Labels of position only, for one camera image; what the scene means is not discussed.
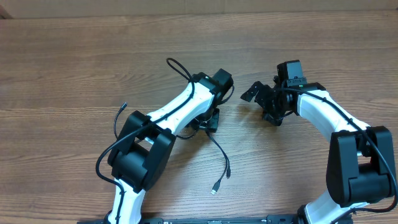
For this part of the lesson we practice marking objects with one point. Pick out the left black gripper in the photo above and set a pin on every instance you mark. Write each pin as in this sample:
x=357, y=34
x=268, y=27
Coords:
x=210, y=122

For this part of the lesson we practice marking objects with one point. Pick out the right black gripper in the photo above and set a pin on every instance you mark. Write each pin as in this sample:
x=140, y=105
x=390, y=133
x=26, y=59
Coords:
x=267, y=100

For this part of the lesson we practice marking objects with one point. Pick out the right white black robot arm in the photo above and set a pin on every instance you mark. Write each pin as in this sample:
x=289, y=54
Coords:
x=360, y=173

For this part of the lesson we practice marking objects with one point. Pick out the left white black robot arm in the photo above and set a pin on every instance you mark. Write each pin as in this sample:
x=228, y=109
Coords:
x=143, y=147

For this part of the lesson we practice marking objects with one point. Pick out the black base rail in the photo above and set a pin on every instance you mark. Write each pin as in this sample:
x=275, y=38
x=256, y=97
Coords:
x=217, y=220

